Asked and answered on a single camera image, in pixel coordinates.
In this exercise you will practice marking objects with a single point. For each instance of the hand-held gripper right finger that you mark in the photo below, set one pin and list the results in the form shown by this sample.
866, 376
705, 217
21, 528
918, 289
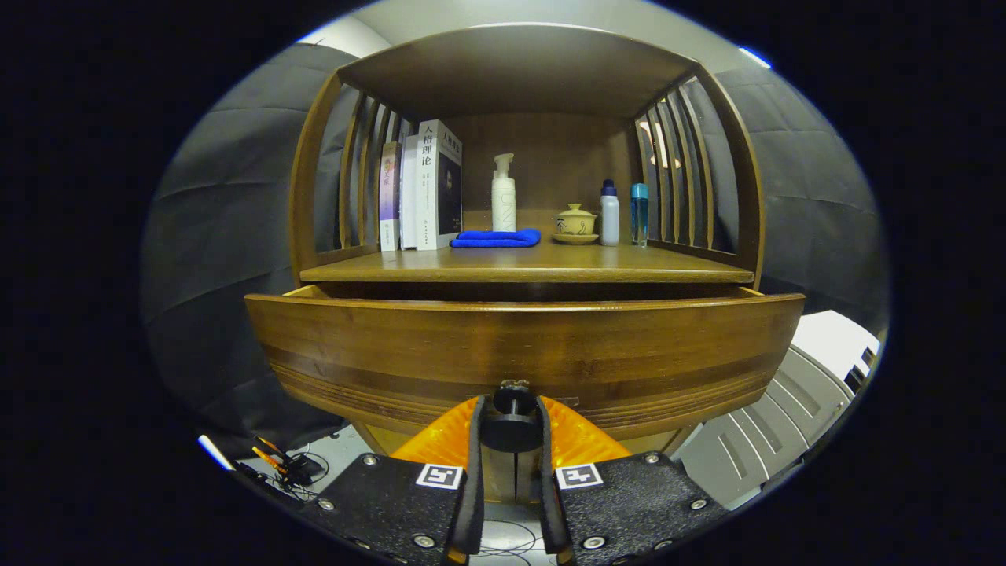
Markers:
545, 495

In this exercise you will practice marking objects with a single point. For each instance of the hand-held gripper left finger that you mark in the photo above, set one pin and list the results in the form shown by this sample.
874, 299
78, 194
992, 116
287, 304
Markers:
476, 487

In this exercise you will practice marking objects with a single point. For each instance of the brown wooden drawer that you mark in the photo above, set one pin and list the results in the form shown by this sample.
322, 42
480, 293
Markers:
511, 338

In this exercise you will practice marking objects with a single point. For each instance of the wooden cabinet door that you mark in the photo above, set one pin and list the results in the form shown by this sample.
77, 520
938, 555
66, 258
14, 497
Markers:
501, 475
528, 475

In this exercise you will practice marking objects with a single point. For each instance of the wooden countertop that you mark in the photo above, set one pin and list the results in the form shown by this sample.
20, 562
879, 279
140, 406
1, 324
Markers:
550, 263

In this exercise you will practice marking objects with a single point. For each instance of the brown wooden cabinet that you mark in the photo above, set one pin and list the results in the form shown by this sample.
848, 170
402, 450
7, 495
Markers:
534, 71

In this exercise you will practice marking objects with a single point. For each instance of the blue folded cloth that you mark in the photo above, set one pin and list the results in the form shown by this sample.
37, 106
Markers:
495, 238

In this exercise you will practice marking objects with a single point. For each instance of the white appliance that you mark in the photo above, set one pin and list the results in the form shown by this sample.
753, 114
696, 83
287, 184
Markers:
786, 417

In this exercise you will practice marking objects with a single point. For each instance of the beige lidded teacup with saucer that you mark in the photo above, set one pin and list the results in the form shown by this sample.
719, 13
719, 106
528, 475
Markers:
575, 224

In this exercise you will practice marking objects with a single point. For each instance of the white bottle with blue cap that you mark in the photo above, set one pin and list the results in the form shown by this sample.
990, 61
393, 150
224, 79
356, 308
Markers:
610, 220

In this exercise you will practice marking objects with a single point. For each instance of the white pump bottle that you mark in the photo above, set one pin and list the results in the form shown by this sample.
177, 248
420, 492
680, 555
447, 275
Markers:
504, 204

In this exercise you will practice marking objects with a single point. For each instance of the clear blue bottle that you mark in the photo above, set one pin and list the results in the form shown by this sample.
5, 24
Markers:
640, 216

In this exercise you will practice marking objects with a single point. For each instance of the white book with portrait cover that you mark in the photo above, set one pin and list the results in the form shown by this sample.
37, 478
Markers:
428, 196

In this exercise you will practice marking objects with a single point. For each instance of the thin white book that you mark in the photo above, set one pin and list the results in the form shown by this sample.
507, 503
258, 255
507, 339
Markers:
409, 196

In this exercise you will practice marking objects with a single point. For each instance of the purple book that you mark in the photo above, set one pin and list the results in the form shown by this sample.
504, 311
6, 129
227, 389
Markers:
389, 196

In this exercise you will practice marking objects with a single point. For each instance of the small ceiling light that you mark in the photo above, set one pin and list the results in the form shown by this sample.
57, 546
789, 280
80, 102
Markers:
754, 56

